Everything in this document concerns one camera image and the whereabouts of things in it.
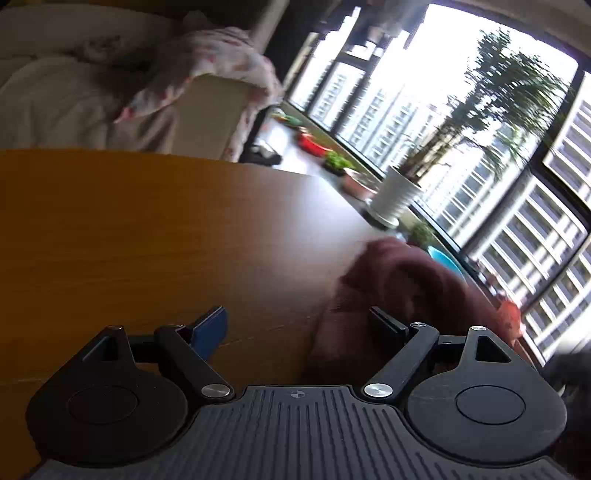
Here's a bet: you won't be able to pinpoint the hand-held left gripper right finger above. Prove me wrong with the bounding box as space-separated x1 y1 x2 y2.
362 305 527 401

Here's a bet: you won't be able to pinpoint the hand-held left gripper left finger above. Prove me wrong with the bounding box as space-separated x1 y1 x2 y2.
69 305 235 400

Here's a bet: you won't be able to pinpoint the pink ribbed garment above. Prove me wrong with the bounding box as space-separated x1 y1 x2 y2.
302 237 526 386

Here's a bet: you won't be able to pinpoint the teal plastic basin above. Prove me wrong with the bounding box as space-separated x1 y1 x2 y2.
427 244 467 282

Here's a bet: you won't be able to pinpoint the small potted plant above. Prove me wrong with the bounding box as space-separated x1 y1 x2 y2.
409 220 439 250

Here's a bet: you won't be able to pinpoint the white plant pot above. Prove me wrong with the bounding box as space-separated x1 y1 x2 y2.
369 165 424 229

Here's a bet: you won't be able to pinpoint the pink planter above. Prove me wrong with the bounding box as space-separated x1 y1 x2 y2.
342 167 378 201

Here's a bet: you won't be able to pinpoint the green leafy plant tray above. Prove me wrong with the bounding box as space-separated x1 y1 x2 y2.
323 150 354 175

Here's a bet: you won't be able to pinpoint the black floor object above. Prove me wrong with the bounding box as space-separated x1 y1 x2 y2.
244 142 282 164

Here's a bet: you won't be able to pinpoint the red plastic basin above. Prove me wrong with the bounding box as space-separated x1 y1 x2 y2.
297 130 329 155

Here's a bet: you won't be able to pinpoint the beige sofa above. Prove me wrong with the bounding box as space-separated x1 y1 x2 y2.
0 7 259 160

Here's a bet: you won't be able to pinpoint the green and yellow bowls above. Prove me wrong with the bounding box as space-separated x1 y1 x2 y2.
270 108 303 126

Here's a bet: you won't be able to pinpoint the tall palm plant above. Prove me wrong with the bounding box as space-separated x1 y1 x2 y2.
397 28 573 185

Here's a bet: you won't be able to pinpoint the beige throw blanket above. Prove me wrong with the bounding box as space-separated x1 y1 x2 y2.
0 55 176 153

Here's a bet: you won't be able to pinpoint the floral print blanket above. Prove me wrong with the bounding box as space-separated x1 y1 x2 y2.
115 25 283 162

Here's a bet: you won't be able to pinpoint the crumpled beige cloth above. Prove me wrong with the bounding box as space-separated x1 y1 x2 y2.
83 34 123 63

